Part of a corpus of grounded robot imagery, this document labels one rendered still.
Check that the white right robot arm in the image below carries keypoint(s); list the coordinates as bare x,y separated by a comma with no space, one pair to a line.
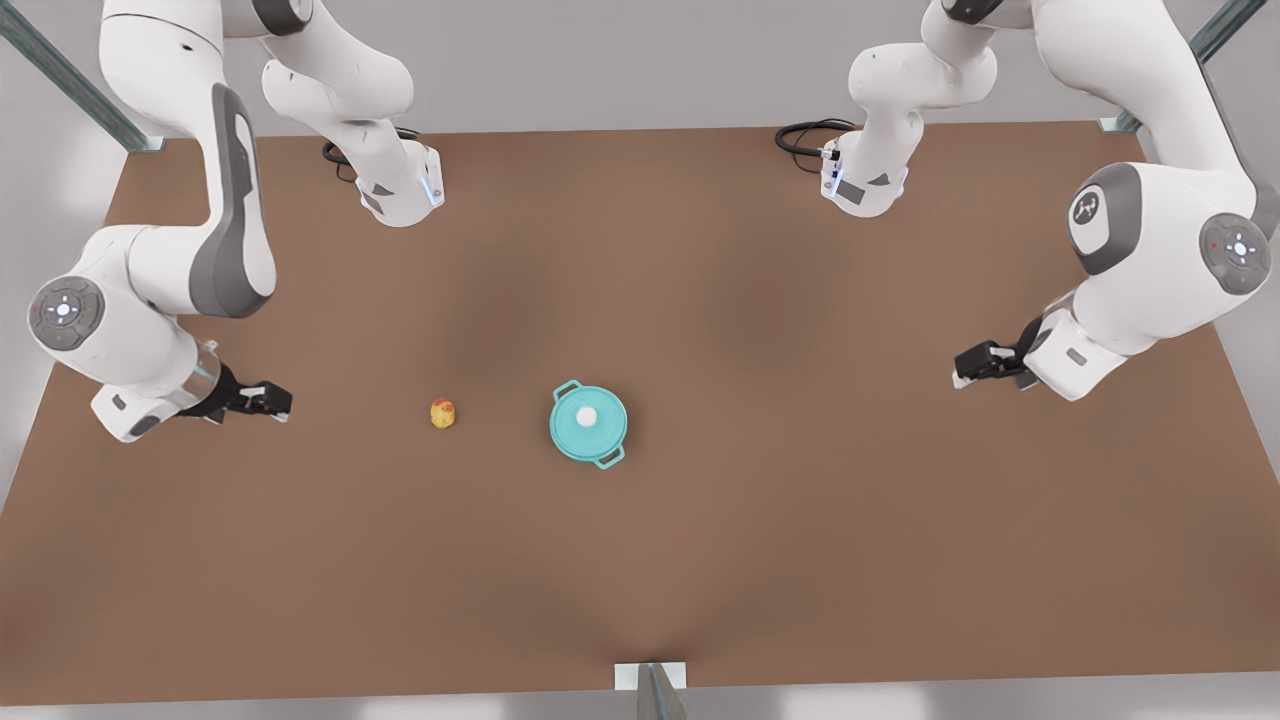
150,270

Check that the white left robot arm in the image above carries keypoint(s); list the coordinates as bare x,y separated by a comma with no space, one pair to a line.
1150,240

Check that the yellow potato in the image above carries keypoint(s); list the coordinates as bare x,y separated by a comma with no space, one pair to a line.
442,412

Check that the teal lid with white knob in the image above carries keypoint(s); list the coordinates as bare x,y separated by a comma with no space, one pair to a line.
588,418

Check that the teal pot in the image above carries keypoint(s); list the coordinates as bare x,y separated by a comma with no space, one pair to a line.
590,435

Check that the silver frame post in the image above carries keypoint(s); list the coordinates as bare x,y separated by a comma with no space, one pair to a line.
70,75
1190,60
655,692

